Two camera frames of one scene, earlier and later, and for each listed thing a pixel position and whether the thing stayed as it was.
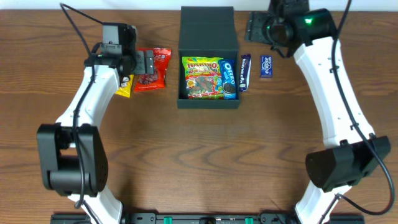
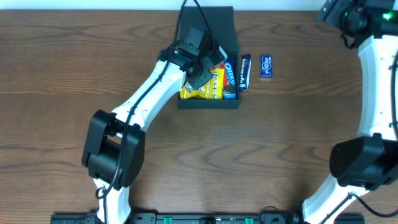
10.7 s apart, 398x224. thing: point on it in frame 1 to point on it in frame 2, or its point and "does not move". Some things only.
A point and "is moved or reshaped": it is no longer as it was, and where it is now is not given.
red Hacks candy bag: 161,60 is moved or reshaped
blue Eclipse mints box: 266,66 does not move
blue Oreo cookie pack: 228,77 does not move
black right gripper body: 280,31 to 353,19
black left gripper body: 148,62 to 206,66
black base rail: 210,218 does not move
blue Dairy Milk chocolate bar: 245,63 does not move
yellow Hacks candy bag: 125,86 to 212,89
